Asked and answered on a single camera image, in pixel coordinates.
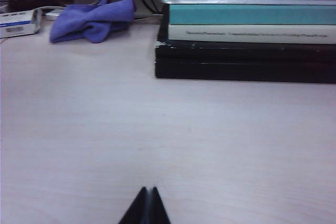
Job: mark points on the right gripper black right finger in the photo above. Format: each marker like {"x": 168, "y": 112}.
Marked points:
{"x": 157, "y": 213}

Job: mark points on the purple microfiber rag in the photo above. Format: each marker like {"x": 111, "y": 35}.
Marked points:
{"x": 99, "y": 19}

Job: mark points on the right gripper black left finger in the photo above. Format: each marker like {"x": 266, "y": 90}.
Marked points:
{"x": 136, "y": 213}

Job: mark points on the teal book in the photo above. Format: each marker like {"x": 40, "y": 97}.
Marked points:
{"x": 236, "y": 14}

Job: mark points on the white blue cardboard box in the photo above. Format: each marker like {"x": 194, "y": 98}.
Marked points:
{"x": 15, "y": 23}

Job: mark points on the white book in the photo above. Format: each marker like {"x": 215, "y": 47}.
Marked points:
{"x": 262, "y": 33}

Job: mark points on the black book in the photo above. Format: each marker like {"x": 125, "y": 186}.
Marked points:
{"x": 236, "y": 73}
{"x": 236, "y": 52}

